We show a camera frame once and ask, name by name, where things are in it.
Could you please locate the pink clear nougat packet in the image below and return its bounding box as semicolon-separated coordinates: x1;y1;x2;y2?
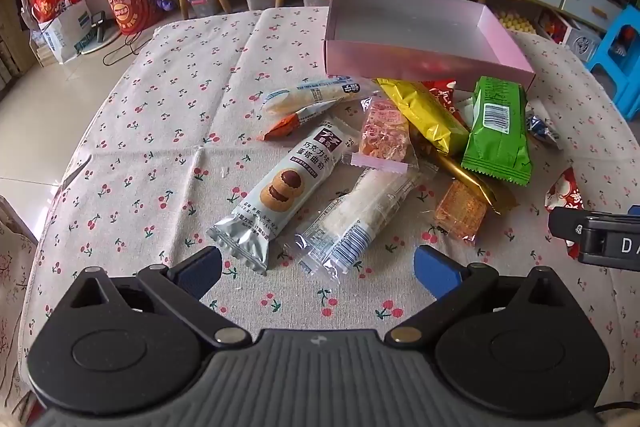
350;98;421;172

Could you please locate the yellow egg tray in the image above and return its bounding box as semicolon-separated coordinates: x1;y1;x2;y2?
497;9;538;35

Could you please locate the green snack packet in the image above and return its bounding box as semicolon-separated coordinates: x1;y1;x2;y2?
460;76;533;186

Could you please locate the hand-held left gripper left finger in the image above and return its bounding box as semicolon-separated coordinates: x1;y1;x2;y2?
70;246;253;349

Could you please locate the red round print bag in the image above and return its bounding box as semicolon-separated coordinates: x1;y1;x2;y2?
100;0;161;36

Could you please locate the blue plastic stool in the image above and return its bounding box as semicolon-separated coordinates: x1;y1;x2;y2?
587;4;640;118

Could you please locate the blue white snack packet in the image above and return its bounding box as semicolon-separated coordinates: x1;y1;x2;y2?
525;102;564;151

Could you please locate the white shopping bag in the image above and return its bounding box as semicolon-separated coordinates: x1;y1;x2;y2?
32;0;93;64

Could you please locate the white red carton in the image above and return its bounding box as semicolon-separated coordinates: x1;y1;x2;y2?
540;9;601;55

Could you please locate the white blue rice cracker packet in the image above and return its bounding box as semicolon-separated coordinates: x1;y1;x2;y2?
260;77;378;118

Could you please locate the pink cardboard box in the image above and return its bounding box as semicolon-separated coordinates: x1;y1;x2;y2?
324;0;537;88

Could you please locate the silver cookie packet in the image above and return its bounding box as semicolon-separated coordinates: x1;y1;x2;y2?
206;117;362;276

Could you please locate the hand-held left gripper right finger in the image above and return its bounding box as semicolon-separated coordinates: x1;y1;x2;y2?
390;244;576;348

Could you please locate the clear white roll packet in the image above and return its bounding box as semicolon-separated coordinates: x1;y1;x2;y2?
294;164;423;286

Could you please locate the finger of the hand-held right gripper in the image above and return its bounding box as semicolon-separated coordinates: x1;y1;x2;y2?
548;208;588;253

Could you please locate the gold bar snack packet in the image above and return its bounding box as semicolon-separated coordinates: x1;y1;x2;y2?
412;142;517;215

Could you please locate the yellow foil snack packet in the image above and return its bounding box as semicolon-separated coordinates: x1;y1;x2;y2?
375;78;471;156

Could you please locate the beige branch print cloth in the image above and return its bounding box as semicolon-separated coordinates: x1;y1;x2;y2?
0;197;38;408

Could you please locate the cherry print tablecloth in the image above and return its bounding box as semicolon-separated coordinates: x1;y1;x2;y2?
15;7;640;408

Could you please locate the orange clear wafer packet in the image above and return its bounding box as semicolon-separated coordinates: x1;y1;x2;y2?
431;179;489;244

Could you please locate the orange white long snack packet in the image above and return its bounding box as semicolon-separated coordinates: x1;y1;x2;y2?
256;101;346;142

